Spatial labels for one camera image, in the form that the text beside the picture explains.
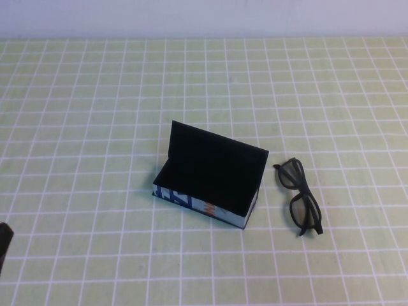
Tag black framed glasses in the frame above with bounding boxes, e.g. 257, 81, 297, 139
273, 157, 325, 237

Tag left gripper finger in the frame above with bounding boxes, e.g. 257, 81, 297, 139
0, 222, 15, 275

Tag green checked tablecloth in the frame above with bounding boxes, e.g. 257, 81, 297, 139
0, 37, 408, 306

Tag black printed glasses case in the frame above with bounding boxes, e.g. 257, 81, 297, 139
151, 120, 270, 231

